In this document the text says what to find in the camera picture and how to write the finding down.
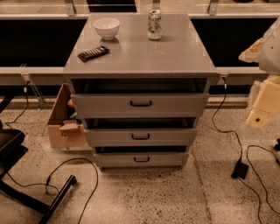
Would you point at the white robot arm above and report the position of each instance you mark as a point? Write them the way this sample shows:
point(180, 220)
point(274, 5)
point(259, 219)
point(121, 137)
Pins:
point(266, 53)

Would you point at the black chair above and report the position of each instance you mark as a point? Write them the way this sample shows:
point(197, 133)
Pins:
point(33, 174)

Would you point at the black power adapter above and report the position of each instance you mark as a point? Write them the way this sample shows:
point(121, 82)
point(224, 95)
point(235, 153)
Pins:
point(240, 170)

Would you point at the brown cardboard box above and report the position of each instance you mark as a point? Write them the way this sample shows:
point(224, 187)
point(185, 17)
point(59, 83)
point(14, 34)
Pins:
point(64, 132)

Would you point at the grey bottom drawer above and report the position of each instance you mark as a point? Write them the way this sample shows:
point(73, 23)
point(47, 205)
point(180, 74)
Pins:
point(161, 159)

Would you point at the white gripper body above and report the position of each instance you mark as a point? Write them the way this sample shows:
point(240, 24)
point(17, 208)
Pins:
point(271, 51)

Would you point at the grey railing beam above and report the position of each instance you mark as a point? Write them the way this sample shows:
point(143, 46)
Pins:
point(16, 76)

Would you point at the grey top drawer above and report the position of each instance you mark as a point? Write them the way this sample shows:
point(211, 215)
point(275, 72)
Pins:
point(139, 105)

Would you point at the grey drawer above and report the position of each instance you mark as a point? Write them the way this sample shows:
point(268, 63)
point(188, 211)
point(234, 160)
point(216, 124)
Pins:
point(139, 105)
point(139, 137)
point(161, 159)

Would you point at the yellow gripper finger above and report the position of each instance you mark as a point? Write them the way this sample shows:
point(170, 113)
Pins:
point(257, 119)

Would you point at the grey middle drawer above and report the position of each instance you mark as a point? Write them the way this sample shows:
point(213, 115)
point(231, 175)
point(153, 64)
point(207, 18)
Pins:
point(139, 137)

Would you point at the white green soda can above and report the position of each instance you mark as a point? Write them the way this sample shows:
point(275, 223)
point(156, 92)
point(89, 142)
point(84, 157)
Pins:
point(154, 25)

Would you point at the grey drawer cabinet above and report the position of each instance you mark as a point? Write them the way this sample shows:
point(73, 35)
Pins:
point(178, 63)

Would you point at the dark snack bar packet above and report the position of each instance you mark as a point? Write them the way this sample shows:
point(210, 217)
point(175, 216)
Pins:
point(93, 53)

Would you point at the white bowl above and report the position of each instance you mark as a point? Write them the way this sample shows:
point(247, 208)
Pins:
point(107, 27)

